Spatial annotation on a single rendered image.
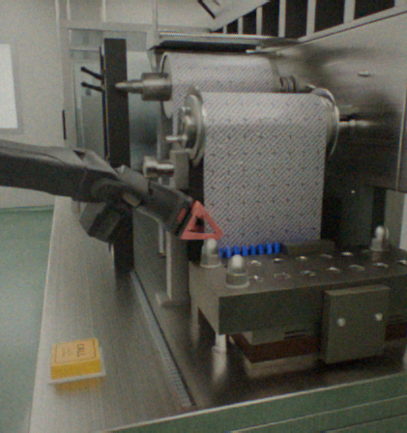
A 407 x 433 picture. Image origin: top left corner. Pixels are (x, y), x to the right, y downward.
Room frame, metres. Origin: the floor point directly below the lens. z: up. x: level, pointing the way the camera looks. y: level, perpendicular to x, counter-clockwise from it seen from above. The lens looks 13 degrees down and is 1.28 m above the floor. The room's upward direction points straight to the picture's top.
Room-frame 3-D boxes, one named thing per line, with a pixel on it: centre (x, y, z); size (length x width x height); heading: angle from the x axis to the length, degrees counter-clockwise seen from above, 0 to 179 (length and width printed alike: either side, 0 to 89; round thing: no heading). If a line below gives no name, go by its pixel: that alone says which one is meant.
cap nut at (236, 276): (0.62, -0.05, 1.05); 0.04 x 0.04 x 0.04
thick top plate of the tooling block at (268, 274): (0.71, -0.19, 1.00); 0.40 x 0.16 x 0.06; 106
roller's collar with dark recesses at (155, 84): (1.07, 0.11, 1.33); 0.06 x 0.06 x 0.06; 16
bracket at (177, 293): (0.86, 0.06, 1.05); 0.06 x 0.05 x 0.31; 106
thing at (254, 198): (0.81, -0.12, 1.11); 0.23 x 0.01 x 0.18; 106
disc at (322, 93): (0.91, -0.23, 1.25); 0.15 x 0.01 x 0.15; 16
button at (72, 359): (0.62, 0.19, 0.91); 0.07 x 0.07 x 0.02; 16
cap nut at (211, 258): (0.71, -0.02, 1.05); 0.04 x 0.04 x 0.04
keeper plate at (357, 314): (0.63, -0.23, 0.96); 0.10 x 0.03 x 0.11; 106
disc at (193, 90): (0.84, 0.02, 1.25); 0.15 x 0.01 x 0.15; 16
